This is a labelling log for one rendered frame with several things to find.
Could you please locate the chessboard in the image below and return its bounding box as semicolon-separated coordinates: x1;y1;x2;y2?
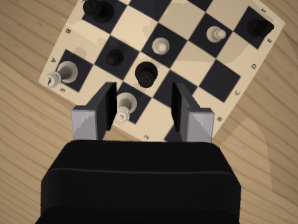
38;0;285;142

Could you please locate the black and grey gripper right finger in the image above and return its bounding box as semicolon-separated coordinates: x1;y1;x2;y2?
171;83;215;143

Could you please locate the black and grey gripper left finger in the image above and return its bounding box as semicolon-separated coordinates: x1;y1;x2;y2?
71;82;117;140

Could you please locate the white chess king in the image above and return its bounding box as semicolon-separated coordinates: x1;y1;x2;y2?
44;61;79;88

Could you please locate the white pawn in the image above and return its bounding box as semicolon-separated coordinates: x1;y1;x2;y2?
206;26;226;43
152;38;170;55

